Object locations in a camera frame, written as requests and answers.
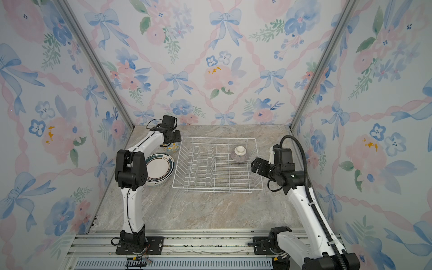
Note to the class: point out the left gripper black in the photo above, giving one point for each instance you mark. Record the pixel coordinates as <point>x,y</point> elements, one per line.
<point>179,136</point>

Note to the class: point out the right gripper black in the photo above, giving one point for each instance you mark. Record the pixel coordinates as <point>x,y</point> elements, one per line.
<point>265,163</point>

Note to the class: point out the white wire dish rack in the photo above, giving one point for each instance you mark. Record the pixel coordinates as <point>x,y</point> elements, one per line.
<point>204,164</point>

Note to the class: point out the yellow blue patterned bowl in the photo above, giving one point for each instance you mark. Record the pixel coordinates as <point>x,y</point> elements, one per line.
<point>173,147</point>

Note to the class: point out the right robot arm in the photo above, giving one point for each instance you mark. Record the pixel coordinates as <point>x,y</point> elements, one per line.
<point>324,251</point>

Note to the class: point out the left corner aluminium profile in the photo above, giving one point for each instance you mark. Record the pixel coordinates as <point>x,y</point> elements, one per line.
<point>74,25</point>

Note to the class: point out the corner aluminium profile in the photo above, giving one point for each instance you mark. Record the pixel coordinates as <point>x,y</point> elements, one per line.
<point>74,25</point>
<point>345,16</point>

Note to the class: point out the right corner aluminium profile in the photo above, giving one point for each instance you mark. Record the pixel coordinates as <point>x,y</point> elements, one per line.
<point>345,16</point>

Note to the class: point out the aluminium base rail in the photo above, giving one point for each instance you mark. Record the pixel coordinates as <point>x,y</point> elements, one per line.
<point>223,249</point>

